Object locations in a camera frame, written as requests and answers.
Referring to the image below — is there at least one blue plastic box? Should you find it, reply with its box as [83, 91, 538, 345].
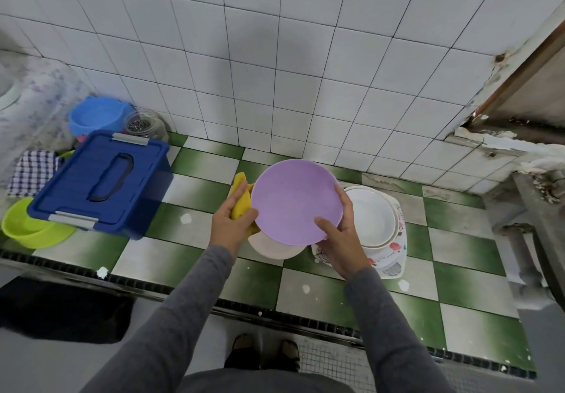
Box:
[26, 130, 171, 240]

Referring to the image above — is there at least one purple plastic bowl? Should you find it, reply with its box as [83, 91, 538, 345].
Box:
[250, 159, 345, 247]

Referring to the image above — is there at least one blue white checked cloth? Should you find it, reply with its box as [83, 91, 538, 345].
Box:
[7, 148, 63, 199]

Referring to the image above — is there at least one white plastic bowl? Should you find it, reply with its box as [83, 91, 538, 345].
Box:
[247, 229, 307, 261]

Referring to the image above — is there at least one person's right hand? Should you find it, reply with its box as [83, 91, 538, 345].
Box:
[313, 183, 374, 282]

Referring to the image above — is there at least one glass jar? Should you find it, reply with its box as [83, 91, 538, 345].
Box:
[124, 108, 171, 144]

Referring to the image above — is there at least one blue plastic bowl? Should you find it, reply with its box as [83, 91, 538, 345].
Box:
[69, 96, 135, 137]

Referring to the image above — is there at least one lime green plastic bowl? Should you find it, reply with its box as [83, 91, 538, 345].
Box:
[2, 196, 79, 251]

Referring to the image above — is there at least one person's black shoe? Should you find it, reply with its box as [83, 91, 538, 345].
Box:
[224, 334, 259, 372]
[275, 339, 301, 372]

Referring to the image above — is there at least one clear plastic bag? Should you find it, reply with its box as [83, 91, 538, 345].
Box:
[0, 53, 94, 199]

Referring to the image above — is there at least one stainless steel sink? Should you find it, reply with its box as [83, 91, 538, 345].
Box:
[507, 172, 565, 310]

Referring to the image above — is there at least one person's right forearm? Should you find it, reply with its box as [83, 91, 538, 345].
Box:
[344, 266, 456, 393]

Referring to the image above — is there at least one person's left hand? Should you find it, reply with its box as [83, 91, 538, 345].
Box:
[209, 180, 260, 259]

